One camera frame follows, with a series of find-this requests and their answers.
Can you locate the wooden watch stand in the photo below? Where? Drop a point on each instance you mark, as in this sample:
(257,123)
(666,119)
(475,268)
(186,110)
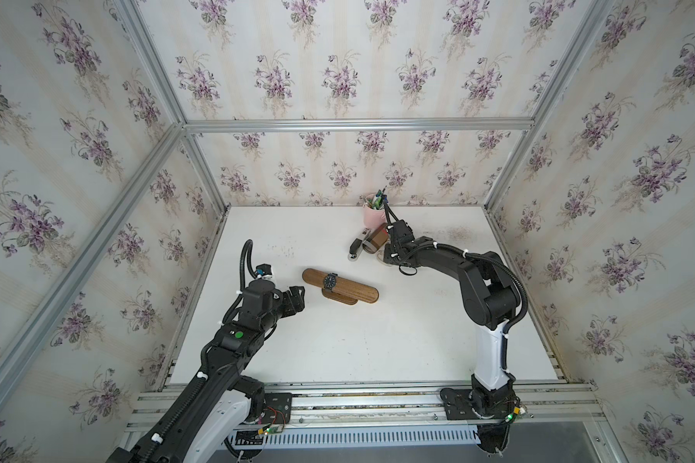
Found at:
(347,291)

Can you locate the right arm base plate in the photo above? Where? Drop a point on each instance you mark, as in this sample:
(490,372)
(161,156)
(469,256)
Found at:
(501,405)

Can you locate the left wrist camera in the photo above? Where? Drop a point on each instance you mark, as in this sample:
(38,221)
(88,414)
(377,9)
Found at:
(262,272)

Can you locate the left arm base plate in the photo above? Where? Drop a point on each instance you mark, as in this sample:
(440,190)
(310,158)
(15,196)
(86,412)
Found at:
(274,409)

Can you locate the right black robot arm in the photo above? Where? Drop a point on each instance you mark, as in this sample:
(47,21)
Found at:
(493,298)

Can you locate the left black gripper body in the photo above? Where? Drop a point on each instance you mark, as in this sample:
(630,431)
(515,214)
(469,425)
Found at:
(280,308)

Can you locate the black analog watch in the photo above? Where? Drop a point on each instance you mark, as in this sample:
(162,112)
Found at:
(330,282)

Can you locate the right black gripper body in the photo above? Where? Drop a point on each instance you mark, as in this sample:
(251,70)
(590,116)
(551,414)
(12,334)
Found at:
(390,254)

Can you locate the pens in bucket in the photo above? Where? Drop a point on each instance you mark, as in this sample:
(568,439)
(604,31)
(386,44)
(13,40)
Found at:
(376,201)

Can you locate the aluminium mounting rail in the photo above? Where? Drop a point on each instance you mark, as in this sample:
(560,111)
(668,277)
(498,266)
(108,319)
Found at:
(372,414)

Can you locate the pink pen bucket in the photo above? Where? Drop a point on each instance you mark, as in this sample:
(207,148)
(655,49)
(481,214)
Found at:
(372,218)

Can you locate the black and beige stapler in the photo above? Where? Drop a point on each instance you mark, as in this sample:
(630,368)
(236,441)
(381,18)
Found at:
(356,246)

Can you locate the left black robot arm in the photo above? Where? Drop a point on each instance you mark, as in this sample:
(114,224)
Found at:
(220,397)

